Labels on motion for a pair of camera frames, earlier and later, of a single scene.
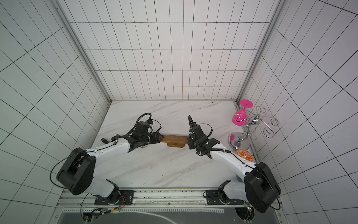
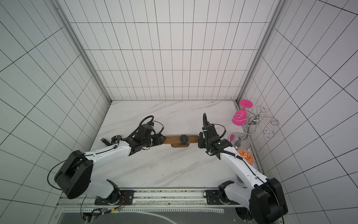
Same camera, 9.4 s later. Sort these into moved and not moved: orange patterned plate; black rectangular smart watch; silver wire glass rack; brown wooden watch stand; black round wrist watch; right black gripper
Moved: right black gripper; black round wrist watch
Not moved: black rectangular smart watch; silver wire glass rack; orange patterned plate; brown wooden watch stand
